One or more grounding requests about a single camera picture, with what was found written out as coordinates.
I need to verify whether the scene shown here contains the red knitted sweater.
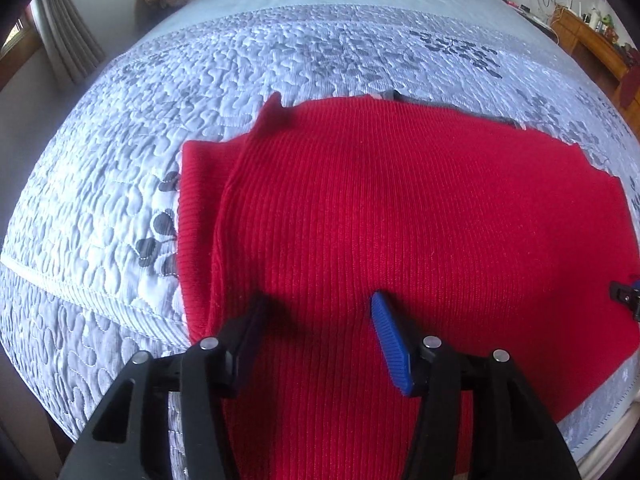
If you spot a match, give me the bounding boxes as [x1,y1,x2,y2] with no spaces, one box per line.
[177,96,639,479]

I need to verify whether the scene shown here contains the white grey quilted bedspread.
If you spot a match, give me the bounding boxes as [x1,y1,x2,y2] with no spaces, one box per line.
[1,4,639,479]

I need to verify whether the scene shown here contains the dark red cloth on dresser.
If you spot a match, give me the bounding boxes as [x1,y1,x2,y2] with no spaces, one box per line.
[620,64,640,108]

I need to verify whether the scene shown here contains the wooden dresser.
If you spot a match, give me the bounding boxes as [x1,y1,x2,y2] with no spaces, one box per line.
[550,6,639,138]

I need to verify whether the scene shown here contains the small items on dresser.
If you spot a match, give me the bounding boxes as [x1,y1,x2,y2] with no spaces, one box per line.
[564,0,637,52]

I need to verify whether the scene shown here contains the grey curtain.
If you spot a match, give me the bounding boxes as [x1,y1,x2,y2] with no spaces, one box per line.
[29,0,105,91]

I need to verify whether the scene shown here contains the wooden window frame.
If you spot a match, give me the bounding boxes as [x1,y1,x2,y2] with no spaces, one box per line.
[0,10,42,90]

